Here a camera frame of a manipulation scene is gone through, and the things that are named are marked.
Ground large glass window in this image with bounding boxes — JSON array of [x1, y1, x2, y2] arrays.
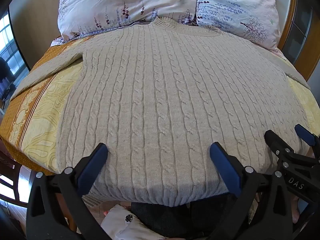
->
[[0, 12, 28, 77]]

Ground yellow patterned bed sheet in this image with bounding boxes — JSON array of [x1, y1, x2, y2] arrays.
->
[[0, 34, 320, 177]]

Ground person's white jacket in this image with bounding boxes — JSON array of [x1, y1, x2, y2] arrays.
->
[[100, 203, 163, 240]]

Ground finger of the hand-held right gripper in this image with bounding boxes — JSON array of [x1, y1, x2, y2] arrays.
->
[[294, 124, 320, 157], [264, 129, 297, 157]]

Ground wooden headboard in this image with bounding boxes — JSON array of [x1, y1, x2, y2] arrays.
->
[[274, 0, 320, 82]]

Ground person's right hand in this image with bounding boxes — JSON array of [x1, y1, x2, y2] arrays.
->
[[291, 196, 304, 224]]

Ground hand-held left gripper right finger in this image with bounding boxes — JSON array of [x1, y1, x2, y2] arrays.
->
[[209, 142, 293, 240]]

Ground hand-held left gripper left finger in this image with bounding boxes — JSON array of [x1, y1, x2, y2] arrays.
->
[[27, 143, 112, 240]]

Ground pillow with purple flower print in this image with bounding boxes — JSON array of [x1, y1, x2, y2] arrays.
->
[[51, 0, 200, 47]]

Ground person's dark pants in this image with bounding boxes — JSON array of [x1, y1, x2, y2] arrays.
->
[[130, 194, 239, 240]]

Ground beige cable-knit sweater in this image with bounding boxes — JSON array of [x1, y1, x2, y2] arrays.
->
[[10, 17, 312, 207]]

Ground pillow with blue tree print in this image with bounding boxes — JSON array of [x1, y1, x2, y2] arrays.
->
[[195, 0, 282, 53]]

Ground dark wooden chair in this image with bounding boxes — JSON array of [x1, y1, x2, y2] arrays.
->
[[0, 150, 34, 208]]

